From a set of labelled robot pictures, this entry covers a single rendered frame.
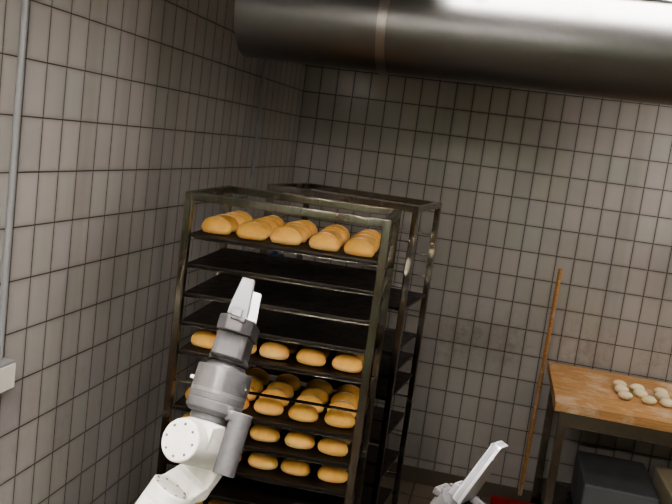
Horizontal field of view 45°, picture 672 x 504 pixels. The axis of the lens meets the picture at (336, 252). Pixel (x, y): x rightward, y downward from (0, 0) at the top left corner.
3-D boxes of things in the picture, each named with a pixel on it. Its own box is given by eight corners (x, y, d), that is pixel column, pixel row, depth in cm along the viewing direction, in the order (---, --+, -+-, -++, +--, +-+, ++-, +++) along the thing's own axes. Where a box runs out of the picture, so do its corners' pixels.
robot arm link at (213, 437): (210, 393, 132) (188, 462, 129) (173, 380, 123) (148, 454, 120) (268, 409, 127) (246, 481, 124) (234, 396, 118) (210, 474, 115)
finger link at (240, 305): (259, 282, 126) (247, 320, 124) (239, 276, 126) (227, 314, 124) (258, 279, 124) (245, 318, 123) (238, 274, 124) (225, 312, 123)
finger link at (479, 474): (498, 449, 67) (458, 506, 68) (511, 444, 70) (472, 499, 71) (483, 436, 68) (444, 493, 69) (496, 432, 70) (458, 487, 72)
